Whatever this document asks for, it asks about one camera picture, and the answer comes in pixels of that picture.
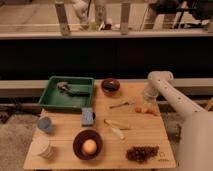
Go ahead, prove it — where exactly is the wooden folding table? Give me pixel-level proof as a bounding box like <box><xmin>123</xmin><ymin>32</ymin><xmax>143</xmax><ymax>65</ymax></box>
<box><xmin>24</xmin><ymin>82</ymin><xmax>176</xmax><ymax>170</ymax></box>

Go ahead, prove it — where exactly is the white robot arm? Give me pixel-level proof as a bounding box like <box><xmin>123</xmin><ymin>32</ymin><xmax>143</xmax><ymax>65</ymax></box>
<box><xmin>144</xmin><ymin>71</ymin><xmax>213</xmax><ymax>171</ymax></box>

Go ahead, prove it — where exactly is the blue sponge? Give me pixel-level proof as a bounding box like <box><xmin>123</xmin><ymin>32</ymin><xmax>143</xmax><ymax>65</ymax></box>
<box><xmin>82</xmin><ymin>108</ymin><xmax>96</xmax><ymax>127</ymax></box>

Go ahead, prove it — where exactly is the wooden spatula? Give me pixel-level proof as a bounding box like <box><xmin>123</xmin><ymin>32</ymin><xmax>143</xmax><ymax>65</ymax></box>
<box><xmin>104</xmin><ymin>119</ymin><xmax>131</xmax><ymax>130</ymax></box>

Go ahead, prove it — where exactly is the small red bowl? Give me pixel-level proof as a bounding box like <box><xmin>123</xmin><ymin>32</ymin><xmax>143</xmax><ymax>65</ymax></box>
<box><xmin>101</xmin><ymin>78</ymin><xmax>120</xmax><ymax>97</ymax></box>

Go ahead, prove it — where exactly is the green plastic tray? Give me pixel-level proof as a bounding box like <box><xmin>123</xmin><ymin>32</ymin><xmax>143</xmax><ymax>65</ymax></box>
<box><xmin>39</xmin><ymin>76</ymin><xmax>94</xmax><ymax>113</ymax></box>

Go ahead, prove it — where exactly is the blue grey cup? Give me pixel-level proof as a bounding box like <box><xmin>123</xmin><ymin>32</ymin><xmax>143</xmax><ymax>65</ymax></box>
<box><xmin>37</xmin><ymin>117</ymin><xmax>53</xmax><ymax>134</ymax></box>

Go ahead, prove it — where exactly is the bunch of dark grapes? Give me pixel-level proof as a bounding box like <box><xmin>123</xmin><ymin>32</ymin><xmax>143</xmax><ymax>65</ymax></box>
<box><xmin>126</xmin><ymin>146</ymin><xmax>159</xmax><ymax>163</ymax></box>

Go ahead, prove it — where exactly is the orange ball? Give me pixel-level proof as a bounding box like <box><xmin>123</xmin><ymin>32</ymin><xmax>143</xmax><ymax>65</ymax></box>
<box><xmin>82</xmin><ymin>139</ymin><xmax>97</xmax><ymax>155</ymax></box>

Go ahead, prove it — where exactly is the white plastic knife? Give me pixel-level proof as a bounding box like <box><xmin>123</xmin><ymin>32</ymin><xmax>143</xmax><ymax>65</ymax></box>
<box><xmin>111</xmin><ymin>127</ymin><xmax>125</xmax><ymax>140</ymax></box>

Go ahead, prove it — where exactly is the grey tool in tray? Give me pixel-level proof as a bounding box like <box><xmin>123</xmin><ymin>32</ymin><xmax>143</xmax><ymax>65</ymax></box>
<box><xmin>57</xmin><ymin>82</ymin><xmax>89</xmax><ymax>96</ymax></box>

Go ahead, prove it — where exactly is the white ribbed cup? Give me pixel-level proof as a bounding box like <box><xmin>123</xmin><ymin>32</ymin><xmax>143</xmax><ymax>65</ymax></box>
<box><xmin>31</xmin><ymin>136</ymin><xmax>53</xmax><ymax>159</ymax></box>

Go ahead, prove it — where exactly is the dark brown bowl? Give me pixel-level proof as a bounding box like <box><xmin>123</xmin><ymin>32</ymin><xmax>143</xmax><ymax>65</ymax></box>
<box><xmin>73</xmin><ymin>129</ymin><xmax>103</xmax><ymax>160</ymax></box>

